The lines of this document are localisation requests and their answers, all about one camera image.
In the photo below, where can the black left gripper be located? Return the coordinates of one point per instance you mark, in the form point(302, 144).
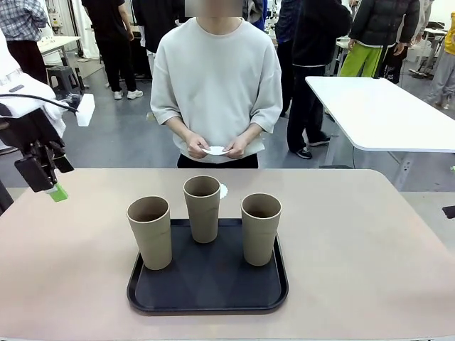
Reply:
point(32, 128)

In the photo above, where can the tall beige cup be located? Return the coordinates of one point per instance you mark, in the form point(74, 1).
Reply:
point(203, 220)
point(153, 241)
point(258, 241)

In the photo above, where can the white scalloped paper coaster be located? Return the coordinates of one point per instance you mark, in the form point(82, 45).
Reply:
point(214, 150)
point(224, 192)

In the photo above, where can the person's right forearm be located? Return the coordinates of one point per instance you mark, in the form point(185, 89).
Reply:
point(179, 129)

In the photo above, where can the person's left forearm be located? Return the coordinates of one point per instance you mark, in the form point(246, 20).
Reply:
point(250, 133)

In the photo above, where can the person's right hand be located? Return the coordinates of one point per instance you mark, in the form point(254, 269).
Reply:
point(195, 147)

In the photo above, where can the person's left hand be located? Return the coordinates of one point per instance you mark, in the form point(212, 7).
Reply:
point(237, 149)

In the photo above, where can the grey plastic stool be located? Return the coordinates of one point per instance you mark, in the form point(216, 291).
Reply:
point(65, 80)

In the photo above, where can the large white table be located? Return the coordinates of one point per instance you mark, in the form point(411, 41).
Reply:
point(384, 113)

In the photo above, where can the small white background table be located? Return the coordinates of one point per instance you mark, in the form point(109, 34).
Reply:
point(58, 44)

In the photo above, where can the person with white sneakers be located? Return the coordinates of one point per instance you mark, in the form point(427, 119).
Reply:
point(113, 46)

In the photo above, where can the person in plaid shirt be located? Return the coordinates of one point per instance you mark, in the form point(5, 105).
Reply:
point(21, 32)

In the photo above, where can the person in yellow top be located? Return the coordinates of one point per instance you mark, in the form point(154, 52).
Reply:
point(444, 71)

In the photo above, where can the bystander in black top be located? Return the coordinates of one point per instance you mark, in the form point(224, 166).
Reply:
point(156, 25)

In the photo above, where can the person in grey sweater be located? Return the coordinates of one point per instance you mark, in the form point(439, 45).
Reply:
point(217, 78)

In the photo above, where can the person in black coat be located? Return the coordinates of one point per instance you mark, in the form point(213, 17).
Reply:
point(313, 71)

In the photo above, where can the black plastic serving tray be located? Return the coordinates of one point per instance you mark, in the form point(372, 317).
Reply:
point(209, 284)

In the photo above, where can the person in neon green trousers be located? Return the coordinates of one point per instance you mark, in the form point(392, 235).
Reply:
point(377, 28)

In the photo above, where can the person in blue checked jacket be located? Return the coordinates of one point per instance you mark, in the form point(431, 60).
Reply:
point(284, 28)

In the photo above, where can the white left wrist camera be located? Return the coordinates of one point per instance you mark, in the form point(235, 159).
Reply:
point(86, 110)

